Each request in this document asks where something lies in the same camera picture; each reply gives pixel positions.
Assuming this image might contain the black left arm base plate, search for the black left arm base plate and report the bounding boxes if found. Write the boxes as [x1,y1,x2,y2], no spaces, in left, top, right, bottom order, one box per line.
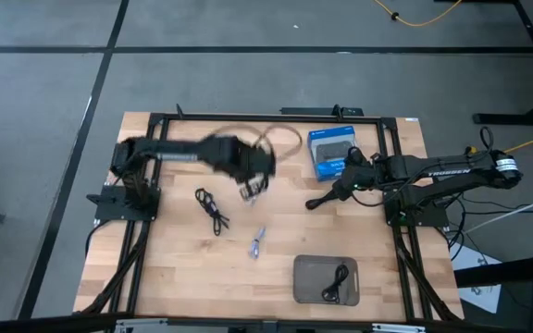
[85,183,162,222]

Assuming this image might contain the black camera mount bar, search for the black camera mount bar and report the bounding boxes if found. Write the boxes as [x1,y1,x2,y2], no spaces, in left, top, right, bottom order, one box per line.
[279,104,366,117]

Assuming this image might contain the black aluminium table frame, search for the black aluminium table frame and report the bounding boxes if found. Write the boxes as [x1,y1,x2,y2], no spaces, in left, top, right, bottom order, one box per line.
[80,109,463,323]

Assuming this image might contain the black usb-c cable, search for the black usb-c cable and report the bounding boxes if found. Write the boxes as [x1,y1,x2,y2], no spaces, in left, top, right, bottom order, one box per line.
[194,186,230,237]
[320,262,351,304]

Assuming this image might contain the black floor cables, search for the black floor cables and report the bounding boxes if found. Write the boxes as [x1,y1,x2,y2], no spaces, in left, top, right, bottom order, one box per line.
[446,193,533,263]

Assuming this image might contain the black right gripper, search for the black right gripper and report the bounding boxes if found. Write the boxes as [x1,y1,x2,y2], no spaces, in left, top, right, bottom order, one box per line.
[305,146,380,211]

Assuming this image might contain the white blue USB-C cable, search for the white blue USB-C cable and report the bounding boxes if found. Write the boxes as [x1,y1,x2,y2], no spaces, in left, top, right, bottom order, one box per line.
[247,226,267,260]

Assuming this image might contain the blue game controller box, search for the blue game controller box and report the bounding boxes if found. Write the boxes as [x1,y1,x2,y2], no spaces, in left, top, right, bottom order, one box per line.
[306,125,368,182]

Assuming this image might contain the white floor cable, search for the white floor cable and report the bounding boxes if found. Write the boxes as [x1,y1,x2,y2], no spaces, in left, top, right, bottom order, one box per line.
[463,188,533,234]

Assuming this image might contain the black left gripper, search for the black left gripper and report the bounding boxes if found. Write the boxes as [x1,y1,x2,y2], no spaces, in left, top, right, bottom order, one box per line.
[210,134,278,203]

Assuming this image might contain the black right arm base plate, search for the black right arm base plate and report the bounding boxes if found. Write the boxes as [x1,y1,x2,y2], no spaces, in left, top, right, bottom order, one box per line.
[382,188,450,228]

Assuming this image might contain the yellow floor cable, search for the yellow floor cable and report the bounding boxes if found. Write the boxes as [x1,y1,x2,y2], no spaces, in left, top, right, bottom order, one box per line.
[502,127,533,154]
[372,0,464,28]

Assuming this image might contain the white paper sheet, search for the white paper sheet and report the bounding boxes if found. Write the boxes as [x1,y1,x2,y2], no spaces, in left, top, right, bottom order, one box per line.
[449,242,503,315]

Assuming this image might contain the black metal stand leg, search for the black metal stand leg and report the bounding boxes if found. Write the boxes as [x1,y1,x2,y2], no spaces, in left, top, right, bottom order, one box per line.
[434,0,533,127]

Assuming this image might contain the black furniture block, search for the black furniture block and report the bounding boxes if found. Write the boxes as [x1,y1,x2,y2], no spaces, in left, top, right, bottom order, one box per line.
[453,253,533,333]

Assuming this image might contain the grey plastic tray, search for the grey plastic tray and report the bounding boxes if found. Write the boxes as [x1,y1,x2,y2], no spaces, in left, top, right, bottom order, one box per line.
[291,253,361,307]

